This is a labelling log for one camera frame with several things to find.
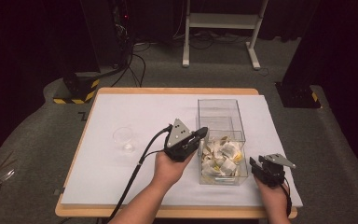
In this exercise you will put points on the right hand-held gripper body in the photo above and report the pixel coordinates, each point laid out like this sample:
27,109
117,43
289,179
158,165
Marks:
273,174

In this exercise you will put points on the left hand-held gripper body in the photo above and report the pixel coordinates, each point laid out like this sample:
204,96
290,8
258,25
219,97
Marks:
178,137

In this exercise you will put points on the pile of tea bags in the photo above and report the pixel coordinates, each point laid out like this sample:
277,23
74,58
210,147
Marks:
222,158

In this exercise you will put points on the clear plastic drawer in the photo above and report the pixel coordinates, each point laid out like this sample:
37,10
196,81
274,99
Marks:
223,180

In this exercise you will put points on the person's right hand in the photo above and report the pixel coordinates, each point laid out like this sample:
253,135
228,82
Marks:
273,199

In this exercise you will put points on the person's left hand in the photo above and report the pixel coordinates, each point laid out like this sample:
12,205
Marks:
169,171

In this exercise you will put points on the small clear plastic cup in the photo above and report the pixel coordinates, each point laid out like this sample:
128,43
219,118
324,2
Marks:
123,137

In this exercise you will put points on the wooden table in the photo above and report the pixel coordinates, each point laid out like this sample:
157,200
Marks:
174,212

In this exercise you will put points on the white table mat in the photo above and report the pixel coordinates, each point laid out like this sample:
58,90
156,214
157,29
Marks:
112,174

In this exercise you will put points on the black yellow-striped stand base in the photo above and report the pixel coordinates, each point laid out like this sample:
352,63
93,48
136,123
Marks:
80,85

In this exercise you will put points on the white metal stand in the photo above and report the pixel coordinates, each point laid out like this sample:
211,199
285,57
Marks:
220,21

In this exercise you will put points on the dark equipment rack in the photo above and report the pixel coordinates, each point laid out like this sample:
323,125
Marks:
122,31

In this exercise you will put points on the small grey tab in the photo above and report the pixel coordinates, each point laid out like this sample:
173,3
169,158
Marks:
59,191

